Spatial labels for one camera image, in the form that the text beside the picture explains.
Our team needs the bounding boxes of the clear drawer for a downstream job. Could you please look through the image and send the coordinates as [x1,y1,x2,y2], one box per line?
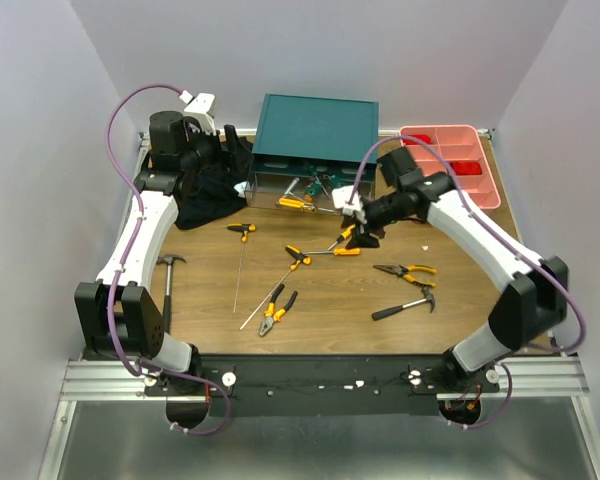
[244,173,354,215]

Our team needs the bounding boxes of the small green screwdriver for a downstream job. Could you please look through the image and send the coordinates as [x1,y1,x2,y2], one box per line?
[327,174,349,188]

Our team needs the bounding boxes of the red block middle compartment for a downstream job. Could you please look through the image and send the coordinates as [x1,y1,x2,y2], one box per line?
[450,160,483,176]

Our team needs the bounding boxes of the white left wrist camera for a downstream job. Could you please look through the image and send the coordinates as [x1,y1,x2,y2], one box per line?
[179,89,216,136]

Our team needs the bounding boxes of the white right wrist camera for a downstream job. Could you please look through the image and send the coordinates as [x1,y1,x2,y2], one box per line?
[331,185,367,228]

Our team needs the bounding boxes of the red block top compartment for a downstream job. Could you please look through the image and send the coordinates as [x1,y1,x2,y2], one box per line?
[403,134,433,145]

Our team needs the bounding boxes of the teal drawer cabinet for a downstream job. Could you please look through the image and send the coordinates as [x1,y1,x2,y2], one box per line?
[248,94,379,185]

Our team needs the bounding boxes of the black cloth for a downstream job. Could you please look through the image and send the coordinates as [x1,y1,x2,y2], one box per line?
[175,137,253,231]

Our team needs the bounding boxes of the yellow black long rod driver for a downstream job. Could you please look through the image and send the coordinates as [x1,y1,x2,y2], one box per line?
[239,245,312,331]

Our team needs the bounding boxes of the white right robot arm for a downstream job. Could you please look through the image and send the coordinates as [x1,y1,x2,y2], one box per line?
[332,147,568,392]

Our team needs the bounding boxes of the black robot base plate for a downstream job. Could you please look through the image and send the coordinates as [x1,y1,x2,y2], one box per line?
[144,354,499,417]

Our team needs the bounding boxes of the yellow screwdriver large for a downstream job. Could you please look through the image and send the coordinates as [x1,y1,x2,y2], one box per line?
[328,224,356,250]

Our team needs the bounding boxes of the yellow screwdriver small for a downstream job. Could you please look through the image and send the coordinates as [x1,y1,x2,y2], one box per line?
[304,248,361,256]

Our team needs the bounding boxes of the yellow black T-handle long driver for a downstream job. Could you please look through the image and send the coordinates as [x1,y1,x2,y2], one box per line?
[226,223,257,313]

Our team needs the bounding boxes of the green screwdriver long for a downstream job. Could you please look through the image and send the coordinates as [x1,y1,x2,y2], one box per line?
[303,162,324,181]

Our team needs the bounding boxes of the red block compartment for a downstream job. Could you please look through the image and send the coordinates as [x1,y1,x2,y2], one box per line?
[403,134,433,145]
[450,160,483,176]

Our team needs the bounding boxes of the yellow black combination pliers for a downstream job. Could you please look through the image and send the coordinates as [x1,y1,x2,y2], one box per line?
[259,283,298,337]

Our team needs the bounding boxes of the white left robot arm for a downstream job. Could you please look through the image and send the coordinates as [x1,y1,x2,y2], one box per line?
[74,110,253,395]

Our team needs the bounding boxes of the black handled claw hammer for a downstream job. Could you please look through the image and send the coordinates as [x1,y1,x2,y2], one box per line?
[371,286,436,321]

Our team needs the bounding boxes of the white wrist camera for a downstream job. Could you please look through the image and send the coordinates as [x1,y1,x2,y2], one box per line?
[331,185,367,228]
[179,89,216,136]

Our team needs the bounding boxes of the pink compartment tray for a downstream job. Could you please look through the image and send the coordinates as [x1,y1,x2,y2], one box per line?
[399,125,501,210]

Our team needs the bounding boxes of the yellow long nose pliers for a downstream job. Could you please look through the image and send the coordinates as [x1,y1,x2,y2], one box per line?
[373,264,437,288]

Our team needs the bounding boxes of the green screwdriver short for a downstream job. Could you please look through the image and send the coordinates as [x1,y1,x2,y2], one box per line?
[304,180,324,200]

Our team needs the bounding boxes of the silver T-handle wrench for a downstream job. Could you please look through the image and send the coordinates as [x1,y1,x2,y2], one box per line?
[278,177,302,203]

